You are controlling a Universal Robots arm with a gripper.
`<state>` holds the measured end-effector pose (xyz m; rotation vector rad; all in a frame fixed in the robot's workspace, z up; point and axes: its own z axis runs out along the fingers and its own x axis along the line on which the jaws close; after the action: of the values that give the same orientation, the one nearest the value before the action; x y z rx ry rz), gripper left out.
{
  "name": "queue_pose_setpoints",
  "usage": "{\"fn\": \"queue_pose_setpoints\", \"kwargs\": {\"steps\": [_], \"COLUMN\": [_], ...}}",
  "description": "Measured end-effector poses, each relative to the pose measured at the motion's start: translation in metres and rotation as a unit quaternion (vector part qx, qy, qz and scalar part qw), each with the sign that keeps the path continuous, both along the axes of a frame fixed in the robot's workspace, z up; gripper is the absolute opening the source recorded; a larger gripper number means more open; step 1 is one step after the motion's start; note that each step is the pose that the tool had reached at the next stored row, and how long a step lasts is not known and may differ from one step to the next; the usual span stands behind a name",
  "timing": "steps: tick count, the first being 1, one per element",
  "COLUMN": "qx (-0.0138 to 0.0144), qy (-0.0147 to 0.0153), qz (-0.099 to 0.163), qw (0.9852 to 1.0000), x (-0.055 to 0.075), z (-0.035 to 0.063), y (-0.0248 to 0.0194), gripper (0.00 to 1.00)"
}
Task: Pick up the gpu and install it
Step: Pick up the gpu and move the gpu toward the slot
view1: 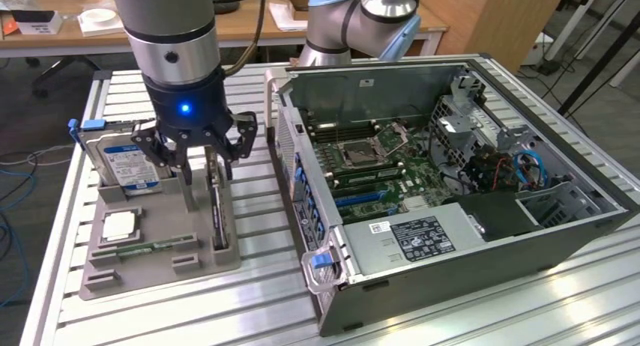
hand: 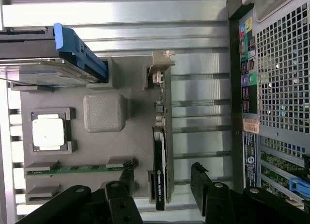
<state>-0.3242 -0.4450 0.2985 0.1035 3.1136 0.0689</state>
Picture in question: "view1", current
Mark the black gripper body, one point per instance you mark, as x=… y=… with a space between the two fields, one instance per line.
x=190 y=99

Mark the green graphics card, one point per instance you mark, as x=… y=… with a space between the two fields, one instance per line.
x=217 y=211

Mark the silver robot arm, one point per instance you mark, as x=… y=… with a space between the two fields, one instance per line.
x=165 y=24

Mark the hard disk with blue caddy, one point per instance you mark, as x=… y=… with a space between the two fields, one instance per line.
x=124 y=166

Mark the black RAM slot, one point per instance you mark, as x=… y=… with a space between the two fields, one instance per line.
x=350 y=127
x=350 y=130
x=362 y=170
x=350 y=133
x=362 y=185
x=350 y=136
x=362 y=173

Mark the silver CPU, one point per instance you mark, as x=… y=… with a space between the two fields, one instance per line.
x=120 y=226

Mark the CPU socket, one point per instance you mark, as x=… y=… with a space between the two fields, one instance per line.
x=357 y=153

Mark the black round lamp base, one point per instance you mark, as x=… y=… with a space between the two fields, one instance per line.
x=229 y=6

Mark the white round holder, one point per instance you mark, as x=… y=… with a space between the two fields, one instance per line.
x=100 y=24

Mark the black expansion slot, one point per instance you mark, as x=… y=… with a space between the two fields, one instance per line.
x=357 y=188

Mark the black chair base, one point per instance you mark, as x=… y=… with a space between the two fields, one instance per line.
x=55 y=70

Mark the white paper stack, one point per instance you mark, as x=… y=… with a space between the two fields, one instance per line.
x=285 y=20

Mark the blue expansion slot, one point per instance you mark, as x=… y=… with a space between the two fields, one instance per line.
x=362 y=199

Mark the wooden desk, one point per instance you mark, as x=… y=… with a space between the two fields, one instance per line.
x=60 y=42

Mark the metal socket cover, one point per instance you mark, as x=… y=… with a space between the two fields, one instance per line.
x=392 y=138

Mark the grey parts rack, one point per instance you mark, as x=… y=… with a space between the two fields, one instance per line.
x=150 y=271

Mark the white box with black lid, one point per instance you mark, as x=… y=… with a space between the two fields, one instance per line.
x=40 y=27

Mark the blue case latch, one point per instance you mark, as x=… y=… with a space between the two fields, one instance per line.
x=321 y=261

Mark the green motherboard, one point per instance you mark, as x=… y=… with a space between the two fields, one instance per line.
x=425 y=173

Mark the silver chipset heat sink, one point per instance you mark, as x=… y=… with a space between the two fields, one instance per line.
x=416 y=203

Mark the grey power supply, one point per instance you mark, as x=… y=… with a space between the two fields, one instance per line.
x=380 y=248

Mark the orange packet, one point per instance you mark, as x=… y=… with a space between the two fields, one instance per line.
x=7 y=27

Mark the tall metal disk bay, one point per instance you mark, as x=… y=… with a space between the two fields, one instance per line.
x=452 y=136

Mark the black plastic cover box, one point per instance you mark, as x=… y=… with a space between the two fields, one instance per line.
x=500 y=215

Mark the open dark PC case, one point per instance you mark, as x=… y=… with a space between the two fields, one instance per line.
x=450 y=286

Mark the wooden cabinet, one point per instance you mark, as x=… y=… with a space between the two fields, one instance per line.
x=520 y=24

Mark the black floor power adapter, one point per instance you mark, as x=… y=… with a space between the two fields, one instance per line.
x=549 y=67

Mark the low metal disk bay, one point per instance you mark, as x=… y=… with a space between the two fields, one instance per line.
x=560 y=203

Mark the black slanted pole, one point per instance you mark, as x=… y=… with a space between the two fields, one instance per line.
x=600 y=63

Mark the white table frame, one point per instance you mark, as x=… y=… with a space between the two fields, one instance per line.
x=583 y=19

